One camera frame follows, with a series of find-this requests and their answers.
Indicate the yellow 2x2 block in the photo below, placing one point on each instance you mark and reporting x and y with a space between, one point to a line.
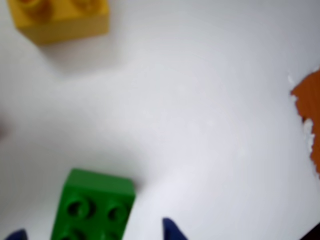
62 22

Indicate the green 2x2 block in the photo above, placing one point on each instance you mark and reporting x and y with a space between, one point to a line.
95 200

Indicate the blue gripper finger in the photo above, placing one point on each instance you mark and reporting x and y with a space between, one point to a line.
17 235
172 231

